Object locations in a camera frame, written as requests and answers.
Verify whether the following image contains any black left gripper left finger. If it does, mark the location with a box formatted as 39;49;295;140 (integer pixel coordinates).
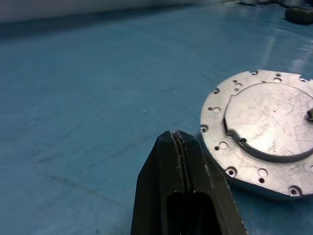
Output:
131;130;190;235

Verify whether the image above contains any blue table mat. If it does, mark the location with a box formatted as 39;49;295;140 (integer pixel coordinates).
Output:
0;0;313;235

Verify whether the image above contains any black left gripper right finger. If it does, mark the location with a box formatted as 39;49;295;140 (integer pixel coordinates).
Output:
175;130;247;235

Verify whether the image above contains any silver round motor lid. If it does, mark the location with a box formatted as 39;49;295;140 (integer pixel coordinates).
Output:
200;69;313;198

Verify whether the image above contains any dark rounded object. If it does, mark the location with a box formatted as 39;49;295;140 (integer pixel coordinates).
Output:
285;7;313;25

